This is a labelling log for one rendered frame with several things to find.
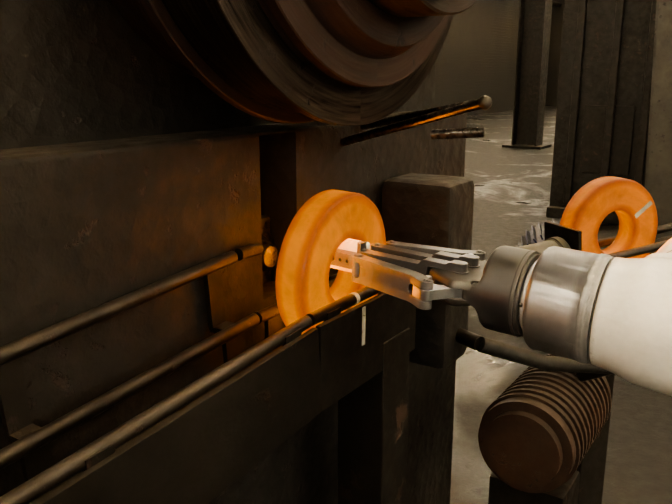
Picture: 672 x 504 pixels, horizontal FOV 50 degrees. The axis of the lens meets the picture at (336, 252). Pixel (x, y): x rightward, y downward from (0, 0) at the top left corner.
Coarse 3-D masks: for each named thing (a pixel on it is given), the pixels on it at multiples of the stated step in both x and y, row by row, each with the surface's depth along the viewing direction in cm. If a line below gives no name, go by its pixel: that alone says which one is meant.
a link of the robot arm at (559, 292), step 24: (552, 264) 57; (576, 264) 56; (600, 264) 56; (528, 288) 57; (552, 288) 56; (576, 288) 55; (528, 312) 57; (552, 312) 56; (576, 312) 55; (528, 336) 58; (552, 336) 57; (576, 336) 55; (576, 360) 57
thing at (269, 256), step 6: (264, 240) 76; (264, 246) 76; (270, 246) 76; (264, 252) 75; (270, 252) 76; (276, 252) 77; (264, 258) 75; (270, 258) 76; (276, 258) 77; (264, 264) 76; (270, 264) 76; (264, 270) 77
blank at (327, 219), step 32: (320, 192) 70; (352, 192) 70; (320, 224) 66; (352, 224) 70; (288, 256) 66; (320, 256) 67; (288, 288) 66; (320, 288) 68; (352, 288) 74; (288, 320) 68
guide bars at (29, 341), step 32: (224, 256) 66; (160, 288) 60; (64, 320) 53; (96, 320) 55; (224, 320) 68; (256, 320) 68; (0, 352) 48; (192, 352) 61; (224, 352) 66; (0, 384) 49; (128, 384) 56; (64, 416) 52; (32, 448) 49
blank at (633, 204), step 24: (576, 192) 102; (600, 192) 100; (624, 192) 101; (648, 192) 103; (576, 216) 99; (600, 216) 101; (624, 216) 104; (648, 216) 104; (624, 240) 105; (648, 240) 105
